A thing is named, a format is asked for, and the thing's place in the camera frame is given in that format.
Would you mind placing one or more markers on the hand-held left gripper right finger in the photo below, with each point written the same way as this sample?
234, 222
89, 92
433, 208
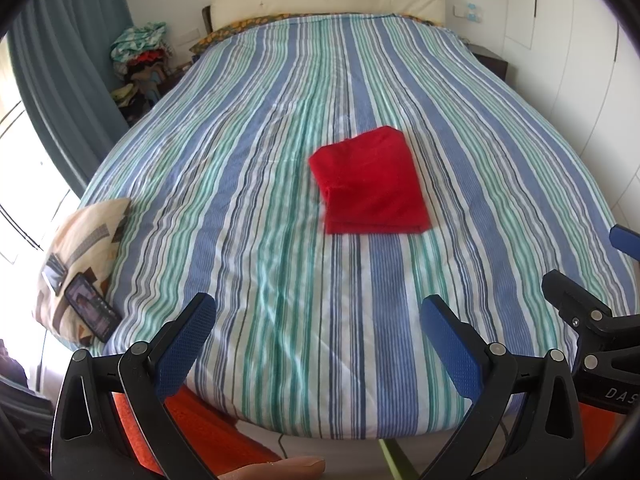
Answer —
450, 345

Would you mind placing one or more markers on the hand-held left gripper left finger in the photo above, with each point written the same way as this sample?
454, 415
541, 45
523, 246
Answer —
187, 340

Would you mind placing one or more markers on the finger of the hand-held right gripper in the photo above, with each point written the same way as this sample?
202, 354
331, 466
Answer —
626, 242
575, 305

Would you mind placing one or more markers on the red sweater with white animal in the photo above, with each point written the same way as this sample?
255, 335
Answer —
370, 185

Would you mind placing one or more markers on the pile of mixed clothes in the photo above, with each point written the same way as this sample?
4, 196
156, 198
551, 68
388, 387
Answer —
142, 80

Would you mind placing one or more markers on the person's left hand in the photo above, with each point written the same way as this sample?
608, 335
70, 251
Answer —
280, 467

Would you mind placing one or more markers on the orange textured rug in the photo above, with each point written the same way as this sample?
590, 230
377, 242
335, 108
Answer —
210, 425

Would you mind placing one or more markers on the black smartphone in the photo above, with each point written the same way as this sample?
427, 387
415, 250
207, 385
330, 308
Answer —
90, 307

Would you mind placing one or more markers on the small grey device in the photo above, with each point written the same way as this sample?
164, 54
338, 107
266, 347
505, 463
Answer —
54, 275

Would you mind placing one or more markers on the beige patterned cushion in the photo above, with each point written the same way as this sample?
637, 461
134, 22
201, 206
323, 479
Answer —
80, 230

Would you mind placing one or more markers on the white wardrobe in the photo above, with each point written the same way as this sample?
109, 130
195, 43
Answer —
575, 85

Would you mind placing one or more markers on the striped bed cover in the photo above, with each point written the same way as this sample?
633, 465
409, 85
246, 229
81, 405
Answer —
250, 160

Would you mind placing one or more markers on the dark bedside table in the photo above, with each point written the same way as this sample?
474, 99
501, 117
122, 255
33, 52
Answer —
172, 80
492, 62

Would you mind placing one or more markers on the window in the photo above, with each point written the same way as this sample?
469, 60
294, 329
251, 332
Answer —
20, 185

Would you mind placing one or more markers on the blue curtain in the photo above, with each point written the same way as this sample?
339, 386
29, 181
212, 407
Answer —
65, 85

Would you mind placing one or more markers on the yellow floral pillow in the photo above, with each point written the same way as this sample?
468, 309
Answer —
215, 37

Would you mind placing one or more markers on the teal patterned cloth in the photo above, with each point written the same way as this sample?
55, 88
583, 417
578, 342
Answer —
137, 37

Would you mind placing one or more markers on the white wall switch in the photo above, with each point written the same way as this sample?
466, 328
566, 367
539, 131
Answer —
469, 12

